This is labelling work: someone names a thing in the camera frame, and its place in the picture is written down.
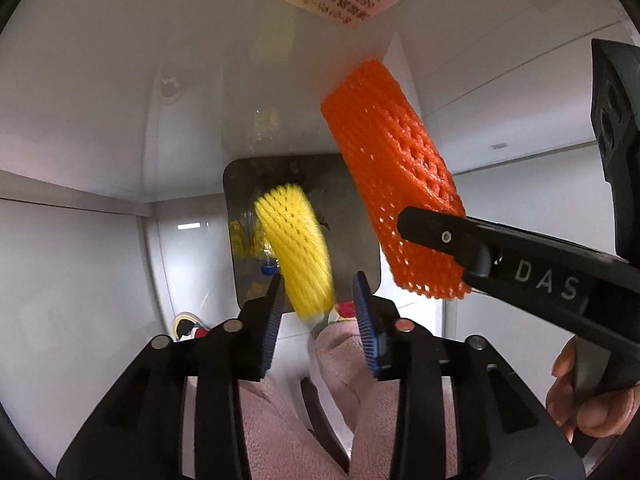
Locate clear plastic bottle blue cap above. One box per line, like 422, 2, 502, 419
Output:
239, 209, 282, 278

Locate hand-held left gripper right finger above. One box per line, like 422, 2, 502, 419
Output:
352, 271, 586, 480

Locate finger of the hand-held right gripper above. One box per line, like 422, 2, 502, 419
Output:
397, 205, 502, 279

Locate person's right hand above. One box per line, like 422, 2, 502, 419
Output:
545, 335, 640, 443

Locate orange foam fruit net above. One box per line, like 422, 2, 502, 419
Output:
320, 60, 474, 302

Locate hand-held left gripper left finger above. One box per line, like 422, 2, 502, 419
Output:
56, 274, 287, 480

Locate yellow foam fruit net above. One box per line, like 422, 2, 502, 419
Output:
253, 183, 335, 322

